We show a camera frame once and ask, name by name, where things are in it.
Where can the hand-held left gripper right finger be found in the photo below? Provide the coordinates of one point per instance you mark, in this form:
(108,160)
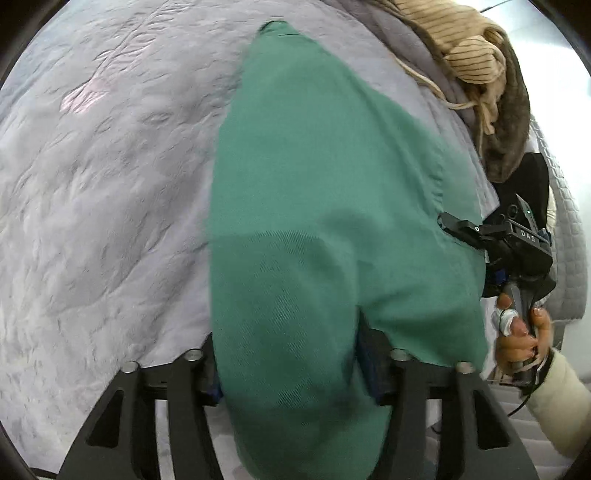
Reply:
(369,364)

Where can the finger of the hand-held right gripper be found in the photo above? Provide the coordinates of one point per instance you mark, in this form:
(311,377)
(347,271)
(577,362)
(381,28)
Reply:
(461,228)
(496,279)

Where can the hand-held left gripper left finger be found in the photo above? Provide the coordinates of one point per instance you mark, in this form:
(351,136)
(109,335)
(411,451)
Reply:
(203,378)

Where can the green shirt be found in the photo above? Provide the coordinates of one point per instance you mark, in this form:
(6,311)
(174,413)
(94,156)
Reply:
(323,207)

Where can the person's right hand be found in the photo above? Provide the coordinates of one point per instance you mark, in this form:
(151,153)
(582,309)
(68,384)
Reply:
(512,344)

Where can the white quilted blanket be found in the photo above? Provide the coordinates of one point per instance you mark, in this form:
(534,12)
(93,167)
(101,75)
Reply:
(565,240)

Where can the brown fuzzy garment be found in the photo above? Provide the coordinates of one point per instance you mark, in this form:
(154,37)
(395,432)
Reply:
(508,134)

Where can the beige striped garment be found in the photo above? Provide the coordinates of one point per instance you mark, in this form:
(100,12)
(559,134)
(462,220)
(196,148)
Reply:
(471,60)

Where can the grey garment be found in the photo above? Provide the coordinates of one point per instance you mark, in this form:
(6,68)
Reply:
(397,41)

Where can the lavender quilted bedspread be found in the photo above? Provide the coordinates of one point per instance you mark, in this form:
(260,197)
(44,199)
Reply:
(115,184)

